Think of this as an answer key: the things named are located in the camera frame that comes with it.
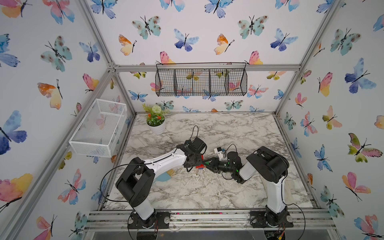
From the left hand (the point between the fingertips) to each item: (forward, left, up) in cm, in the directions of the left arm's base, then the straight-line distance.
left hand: (199, 160), depth 88 cm
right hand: (-2, -3, -1) cm, 3 cm away
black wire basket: (+44, -2, +23) cm, 50 cm away
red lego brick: (-2, -2, -2) cm, 4 cm away
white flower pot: (+24, +28, 0) cm, 37 cm away
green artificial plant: (+28, +28, +10) cm, 41 cm away
